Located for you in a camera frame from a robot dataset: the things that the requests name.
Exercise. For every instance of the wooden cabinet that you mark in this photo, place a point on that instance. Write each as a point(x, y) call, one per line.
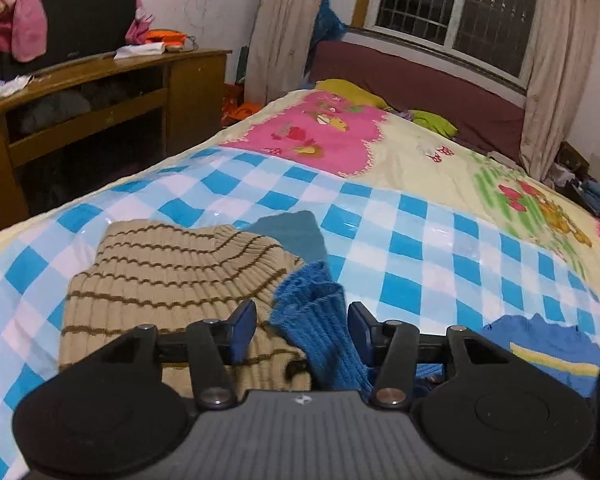
point(195, 90)

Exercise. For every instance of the blue ribbed knit sweater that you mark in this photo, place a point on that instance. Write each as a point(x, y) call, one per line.
point(320, 317)

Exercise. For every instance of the barred window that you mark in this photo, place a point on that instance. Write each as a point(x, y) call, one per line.
point(485, 15)

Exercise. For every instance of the cartoon printed blanket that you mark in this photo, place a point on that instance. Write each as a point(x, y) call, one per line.
point(430, 160)

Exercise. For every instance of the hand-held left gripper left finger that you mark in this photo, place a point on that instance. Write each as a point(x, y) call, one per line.
point(242, 329)

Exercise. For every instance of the blue fluffy cloth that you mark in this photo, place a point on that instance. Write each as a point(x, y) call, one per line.
point(327, 25)

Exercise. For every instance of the blue checkered plastic sheet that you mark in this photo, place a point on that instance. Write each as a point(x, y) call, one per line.
point(405, 240)

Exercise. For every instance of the beige curtain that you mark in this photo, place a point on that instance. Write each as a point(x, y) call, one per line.
point(285, 25)
point(555, 60)

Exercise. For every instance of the orange cloth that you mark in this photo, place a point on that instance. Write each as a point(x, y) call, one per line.
point(165, 37)

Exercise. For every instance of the white cloth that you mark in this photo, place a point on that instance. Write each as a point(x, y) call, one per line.
point(140, 50)

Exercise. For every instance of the beige brown-striped knit sweater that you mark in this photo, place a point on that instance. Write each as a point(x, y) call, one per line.
point(155, 280)

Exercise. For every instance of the teal knit garment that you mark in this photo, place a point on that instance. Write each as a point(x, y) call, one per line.
point(290, 235)

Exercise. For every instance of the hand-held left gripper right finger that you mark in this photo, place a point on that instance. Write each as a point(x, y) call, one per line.
point(360, 323)

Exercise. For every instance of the pink cloth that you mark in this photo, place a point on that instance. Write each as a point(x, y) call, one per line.
point(25, 15)

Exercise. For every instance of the black television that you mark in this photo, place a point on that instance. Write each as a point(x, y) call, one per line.
point(90, 15)

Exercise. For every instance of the blue sweater with yellow stripe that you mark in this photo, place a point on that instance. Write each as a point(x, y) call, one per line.
point(545, 340)

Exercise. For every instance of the yellow pillow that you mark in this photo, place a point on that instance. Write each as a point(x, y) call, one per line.
point(347, 91)

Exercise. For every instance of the maroon bed headboard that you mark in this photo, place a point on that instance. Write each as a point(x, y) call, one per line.
point(405, 80)

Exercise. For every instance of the green pillow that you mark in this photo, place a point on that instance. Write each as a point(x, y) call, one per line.
point(432, 121)

